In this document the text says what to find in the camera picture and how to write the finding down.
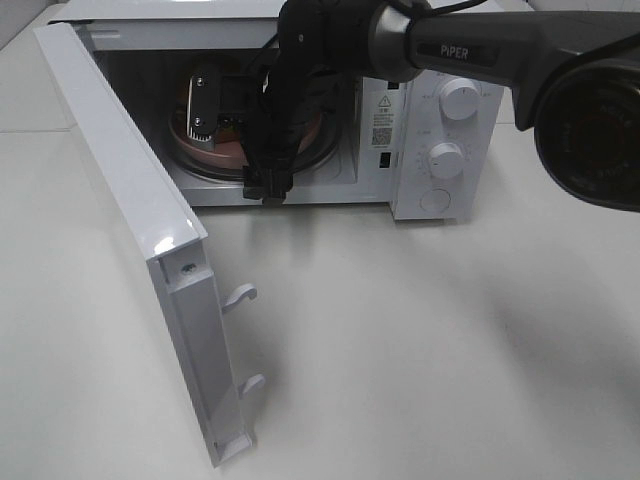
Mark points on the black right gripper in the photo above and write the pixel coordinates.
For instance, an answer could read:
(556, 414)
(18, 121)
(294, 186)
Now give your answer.
(296, 92)

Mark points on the pink round plate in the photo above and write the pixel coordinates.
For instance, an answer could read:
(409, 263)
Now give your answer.
(231, 117)

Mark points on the white microwave door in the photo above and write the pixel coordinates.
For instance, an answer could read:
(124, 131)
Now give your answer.
(168, 236)

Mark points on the white timer knob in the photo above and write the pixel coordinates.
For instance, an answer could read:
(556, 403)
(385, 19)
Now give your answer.
(445, 161)

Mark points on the round white door button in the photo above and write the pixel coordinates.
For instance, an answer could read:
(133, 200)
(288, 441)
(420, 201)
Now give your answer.
(436, 201)

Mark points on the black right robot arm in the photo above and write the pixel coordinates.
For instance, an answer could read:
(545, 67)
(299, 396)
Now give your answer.
(573, 75)

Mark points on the white microwave oven body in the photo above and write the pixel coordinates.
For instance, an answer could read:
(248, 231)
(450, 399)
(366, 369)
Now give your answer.
(162, 87)

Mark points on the glass microwave turntable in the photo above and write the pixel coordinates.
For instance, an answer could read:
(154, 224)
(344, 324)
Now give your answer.
(225, 162)

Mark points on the upper white power knob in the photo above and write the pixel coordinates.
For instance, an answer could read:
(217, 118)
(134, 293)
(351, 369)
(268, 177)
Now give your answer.
(459, 99)

